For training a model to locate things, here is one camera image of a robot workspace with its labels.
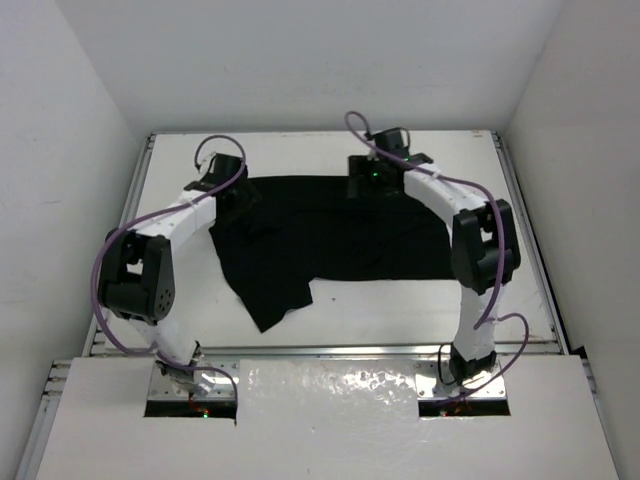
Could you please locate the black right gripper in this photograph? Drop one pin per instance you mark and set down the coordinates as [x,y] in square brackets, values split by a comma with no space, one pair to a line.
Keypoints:
[362,165]

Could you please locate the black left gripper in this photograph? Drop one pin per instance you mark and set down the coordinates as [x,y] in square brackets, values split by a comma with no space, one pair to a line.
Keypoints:
[242,195]

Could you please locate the black t-shirt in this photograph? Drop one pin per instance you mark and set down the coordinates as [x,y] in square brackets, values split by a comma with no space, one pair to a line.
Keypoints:
[306,227]

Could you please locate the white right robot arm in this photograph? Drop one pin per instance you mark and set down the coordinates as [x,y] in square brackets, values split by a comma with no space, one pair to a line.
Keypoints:
[484,252]

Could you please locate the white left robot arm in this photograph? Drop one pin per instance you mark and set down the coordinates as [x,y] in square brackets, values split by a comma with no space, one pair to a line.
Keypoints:
[134,276]

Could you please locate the white front cover panel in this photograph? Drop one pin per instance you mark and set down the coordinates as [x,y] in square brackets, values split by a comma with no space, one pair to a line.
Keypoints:
[312,419]

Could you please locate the aluminium table frame rail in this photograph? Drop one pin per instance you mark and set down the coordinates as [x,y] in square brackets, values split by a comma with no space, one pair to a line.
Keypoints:
[384,318]

